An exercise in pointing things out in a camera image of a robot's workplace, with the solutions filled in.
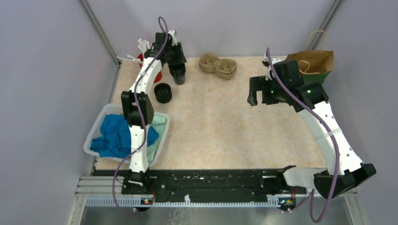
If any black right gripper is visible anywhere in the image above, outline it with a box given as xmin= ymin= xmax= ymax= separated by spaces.
xmin=247 ymin=75 xmax=287 ymax=106

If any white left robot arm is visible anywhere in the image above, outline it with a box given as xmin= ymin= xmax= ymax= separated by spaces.
xmin=121 ymin=30 xmax=187 ymax=173

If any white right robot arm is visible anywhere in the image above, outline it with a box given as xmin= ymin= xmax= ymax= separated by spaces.
xmin=247 ymin=58 xmax=376 ymax=199

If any red cup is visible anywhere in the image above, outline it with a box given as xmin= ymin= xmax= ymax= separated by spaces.
xmin=138 ymin=53 xmax=162 ymax=83

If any cardboard cup carrier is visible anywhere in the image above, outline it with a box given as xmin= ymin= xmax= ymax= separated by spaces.
xmin=198 ymin=53 xmax=237 ymax=80

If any green brown paper bag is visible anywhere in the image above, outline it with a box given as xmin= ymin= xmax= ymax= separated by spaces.
xmin=286 ymin=30 xmax=334 ymax=84

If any mint green cloth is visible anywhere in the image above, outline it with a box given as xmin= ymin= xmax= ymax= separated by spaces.
xmin=147 ymin=114 xmax=166 ymax=163

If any white plastic basket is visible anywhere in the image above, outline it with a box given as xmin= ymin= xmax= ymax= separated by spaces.
xmin=84 ymin=104 xmax=170 ymax=166

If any blue cloth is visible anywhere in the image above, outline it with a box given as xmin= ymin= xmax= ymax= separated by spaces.
xmin=90 ymin=114 xmax=160 ymax=158

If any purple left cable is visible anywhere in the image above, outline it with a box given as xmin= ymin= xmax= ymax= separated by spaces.
xmin=112 ymin=16 xmax=169 ymax=217

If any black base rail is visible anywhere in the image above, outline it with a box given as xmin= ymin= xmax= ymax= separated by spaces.
xmin=92 ymin=169 xmax=306 ymax=195

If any white cable duct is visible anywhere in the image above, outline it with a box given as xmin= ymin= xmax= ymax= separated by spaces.
xmin=85 ymin=196 xmax=280 ymax=208

